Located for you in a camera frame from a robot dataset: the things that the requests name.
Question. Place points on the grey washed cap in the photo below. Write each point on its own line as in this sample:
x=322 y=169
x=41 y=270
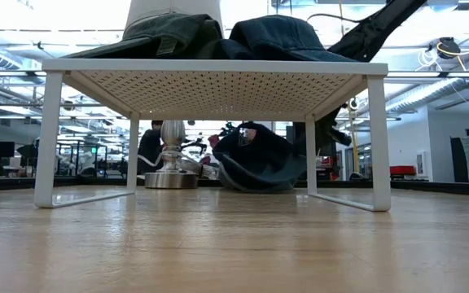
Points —
x=259 y=167

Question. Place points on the dark blue denim cap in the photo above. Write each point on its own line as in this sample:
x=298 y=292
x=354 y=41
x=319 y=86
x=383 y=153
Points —
x=275 y=36

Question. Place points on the dark green cap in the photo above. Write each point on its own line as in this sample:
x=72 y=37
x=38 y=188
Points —
x=157 y=32

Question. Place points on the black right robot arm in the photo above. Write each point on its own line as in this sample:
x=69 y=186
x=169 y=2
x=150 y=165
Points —
x=369 y=34

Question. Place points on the red box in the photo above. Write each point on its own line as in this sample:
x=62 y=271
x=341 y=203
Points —
x=402 y=170

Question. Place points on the white perforated metal shelf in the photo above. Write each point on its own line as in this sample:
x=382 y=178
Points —
x=218 y=66

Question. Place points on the silver lamp with white shade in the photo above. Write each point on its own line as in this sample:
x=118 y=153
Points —
x=171 y=179

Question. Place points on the person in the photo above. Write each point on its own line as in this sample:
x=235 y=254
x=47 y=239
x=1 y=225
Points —
x=149 y=142

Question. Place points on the silver ventilation duct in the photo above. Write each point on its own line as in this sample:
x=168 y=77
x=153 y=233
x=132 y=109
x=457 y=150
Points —
x=422 y=95

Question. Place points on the black aluminium rig frame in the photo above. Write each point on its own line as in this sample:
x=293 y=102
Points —
x=442 y=185

